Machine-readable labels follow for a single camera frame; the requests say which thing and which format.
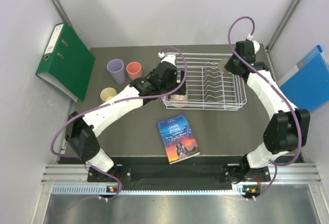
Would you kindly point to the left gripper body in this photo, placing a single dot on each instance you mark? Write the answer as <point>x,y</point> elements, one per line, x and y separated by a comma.
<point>169,87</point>

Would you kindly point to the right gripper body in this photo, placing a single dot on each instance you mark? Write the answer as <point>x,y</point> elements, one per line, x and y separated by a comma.
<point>232,65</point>

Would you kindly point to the pink mug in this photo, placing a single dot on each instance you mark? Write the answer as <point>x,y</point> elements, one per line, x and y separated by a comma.
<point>179,101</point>

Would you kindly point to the white wire dish rack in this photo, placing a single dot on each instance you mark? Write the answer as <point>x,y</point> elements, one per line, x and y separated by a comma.
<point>208,87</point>

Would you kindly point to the salmon pink cup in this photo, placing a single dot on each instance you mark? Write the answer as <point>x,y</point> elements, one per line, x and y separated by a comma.
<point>134,70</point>

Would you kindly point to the lilac cup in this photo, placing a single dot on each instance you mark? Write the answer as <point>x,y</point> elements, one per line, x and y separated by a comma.
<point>117,70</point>

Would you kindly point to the cream mug black handle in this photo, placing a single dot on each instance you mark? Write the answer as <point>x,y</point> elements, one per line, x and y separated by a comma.
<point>107,93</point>

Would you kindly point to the small grey-beige cup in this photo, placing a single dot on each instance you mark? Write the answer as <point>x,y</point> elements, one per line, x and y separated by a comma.
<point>222,65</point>

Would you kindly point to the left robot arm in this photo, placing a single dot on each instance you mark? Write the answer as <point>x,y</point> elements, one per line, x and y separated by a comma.
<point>83,129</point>

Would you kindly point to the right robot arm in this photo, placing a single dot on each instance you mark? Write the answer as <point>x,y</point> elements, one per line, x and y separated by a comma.
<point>288,125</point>

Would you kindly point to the Jane Eyre book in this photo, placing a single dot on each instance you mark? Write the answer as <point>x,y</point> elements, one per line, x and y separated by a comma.
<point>177,138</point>

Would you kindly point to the blue folder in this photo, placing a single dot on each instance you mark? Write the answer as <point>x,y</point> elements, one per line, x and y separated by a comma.
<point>306,84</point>

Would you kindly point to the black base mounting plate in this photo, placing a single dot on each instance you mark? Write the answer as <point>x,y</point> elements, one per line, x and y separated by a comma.
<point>184,176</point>

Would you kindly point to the green lever arch binder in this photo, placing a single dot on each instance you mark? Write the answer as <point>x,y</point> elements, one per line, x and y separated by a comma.
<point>67,63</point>

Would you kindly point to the aluminium frame rail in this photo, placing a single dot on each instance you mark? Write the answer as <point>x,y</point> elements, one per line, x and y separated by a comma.
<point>297,173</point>

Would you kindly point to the white slotted cable duct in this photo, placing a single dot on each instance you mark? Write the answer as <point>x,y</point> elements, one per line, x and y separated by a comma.
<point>65,189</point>

